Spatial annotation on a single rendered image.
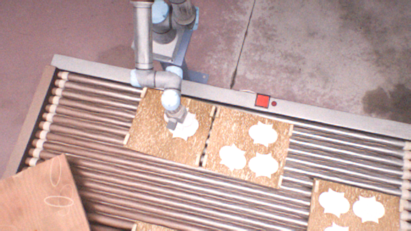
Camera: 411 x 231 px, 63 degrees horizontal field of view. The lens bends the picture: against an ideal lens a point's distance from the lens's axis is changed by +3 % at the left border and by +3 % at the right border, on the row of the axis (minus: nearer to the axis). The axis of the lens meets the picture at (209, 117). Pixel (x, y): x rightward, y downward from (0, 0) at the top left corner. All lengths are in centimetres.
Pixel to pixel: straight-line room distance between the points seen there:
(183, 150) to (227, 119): 29
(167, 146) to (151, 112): 21
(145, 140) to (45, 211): 56
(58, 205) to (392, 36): 285
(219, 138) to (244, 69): 124
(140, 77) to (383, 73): 224
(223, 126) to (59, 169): 84
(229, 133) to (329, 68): 150
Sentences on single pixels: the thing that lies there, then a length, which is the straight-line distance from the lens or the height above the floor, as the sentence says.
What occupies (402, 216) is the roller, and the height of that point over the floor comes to 92.
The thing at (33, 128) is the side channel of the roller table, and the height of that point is 95.
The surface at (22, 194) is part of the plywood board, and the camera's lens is 184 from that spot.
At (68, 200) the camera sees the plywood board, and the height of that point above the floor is 104.
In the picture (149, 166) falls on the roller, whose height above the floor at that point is 92.
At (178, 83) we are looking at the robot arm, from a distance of 141.
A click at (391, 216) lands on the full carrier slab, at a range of 189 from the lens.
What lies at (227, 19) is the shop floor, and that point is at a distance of 309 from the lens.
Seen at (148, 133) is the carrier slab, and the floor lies 94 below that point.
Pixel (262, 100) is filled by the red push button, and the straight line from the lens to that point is 180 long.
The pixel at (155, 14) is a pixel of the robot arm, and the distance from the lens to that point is 174.
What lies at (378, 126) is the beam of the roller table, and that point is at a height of 92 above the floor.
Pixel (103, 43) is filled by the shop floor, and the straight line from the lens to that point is 314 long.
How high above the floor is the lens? 263
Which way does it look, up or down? 75 degrees down
